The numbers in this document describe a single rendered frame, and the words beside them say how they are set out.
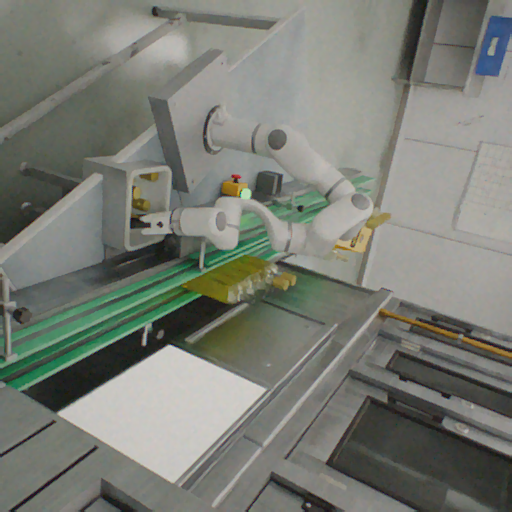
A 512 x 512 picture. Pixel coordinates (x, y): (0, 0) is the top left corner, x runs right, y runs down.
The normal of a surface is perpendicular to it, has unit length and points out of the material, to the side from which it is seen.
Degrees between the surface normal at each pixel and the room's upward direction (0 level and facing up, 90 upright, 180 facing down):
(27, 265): 0
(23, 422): 90
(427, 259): 90
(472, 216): 90
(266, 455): 90
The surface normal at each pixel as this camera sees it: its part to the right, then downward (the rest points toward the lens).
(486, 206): -0.49, 0.25
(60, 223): 0.86, 0.30
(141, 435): 0.15, -0.92
